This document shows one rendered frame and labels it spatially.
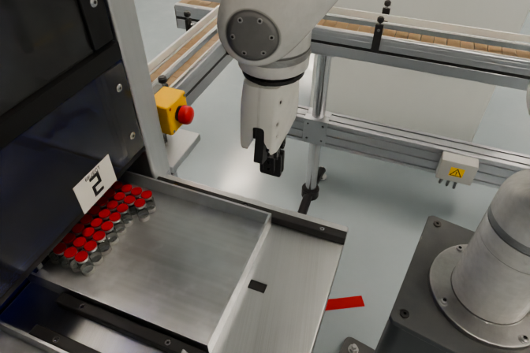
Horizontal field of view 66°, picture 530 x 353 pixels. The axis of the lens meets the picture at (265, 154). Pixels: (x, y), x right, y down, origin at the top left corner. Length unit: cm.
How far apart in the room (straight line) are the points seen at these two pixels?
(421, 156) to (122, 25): 120
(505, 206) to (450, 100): 156
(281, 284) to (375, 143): 97
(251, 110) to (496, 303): 48
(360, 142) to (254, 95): 116
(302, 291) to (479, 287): 27
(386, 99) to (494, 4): 62
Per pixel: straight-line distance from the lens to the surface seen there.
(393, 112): 222
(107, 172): 74
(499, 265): 68
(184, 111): 86
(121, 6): 70
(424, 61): 138
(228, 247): 76
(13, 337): 78
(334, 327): 168
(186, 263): 76
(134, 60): 74
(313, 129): 163
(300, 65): 46
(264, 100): 47
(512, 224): 63
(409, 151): 160
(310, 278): 73
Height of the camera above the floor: 150
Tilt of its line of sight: 42 degrees down
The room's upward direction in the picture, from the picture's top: straight up
